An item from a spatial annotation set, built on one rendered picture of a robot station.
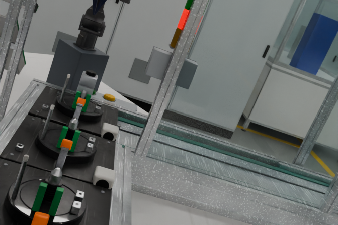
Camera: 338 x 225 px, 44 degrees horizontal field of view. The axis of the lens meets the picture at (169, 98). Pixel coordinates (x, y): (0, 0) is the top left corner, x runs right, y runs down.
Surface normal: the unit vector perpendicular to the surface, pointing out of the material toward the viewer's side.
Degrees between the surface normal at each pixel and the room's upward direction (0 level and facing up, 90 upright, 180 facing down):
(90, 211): 0
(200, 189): 90
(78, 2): 90
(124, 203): 0
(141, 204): 0
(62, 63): 90
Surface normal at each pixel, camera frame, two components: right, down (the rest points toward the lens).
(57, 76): -0.59, 0.00
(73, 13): 0.09, 0.32
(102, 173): 0.36, -0.89
